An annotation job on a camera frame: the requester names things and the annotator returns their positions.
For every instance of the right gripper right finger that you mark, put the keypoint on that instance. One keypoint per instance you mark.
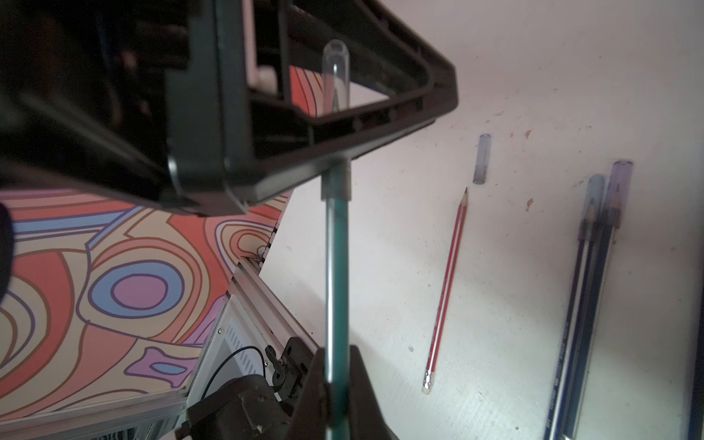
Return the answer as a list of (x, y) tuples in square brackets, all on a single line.
[(364, 413)]

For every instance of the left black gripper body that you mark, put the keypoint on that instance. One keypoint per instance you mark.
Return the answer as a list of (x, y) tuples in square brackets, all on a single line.
[(187, 105)]

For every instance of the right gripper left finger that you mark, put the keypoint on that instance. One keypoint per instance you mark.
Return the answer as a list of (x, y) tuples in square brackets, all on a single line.
[(310, 416)]

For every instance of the red pencil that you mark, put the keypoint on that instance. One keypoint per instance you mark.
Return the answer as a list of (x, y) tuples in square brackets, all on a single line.
[(430, 369)]

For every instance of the clear grey pencil cap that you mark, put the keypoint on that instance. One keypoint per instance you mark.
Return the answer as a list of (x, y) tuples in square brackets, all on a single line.
[(336, 182)]

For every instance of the green pencil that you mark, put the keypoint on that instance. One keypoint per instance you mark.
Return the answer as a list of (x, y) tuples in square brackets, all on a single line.
[(337, 317)]

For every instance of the clear blue pencil cap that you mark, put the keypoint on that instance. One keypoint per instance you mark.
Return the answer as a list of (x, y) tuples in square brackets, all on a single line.
[(482, 159)]

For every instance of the dark blue pencil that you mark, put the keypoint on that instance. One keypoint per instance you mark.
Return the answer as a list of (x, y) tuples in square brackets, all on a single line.
[(590, 212)]

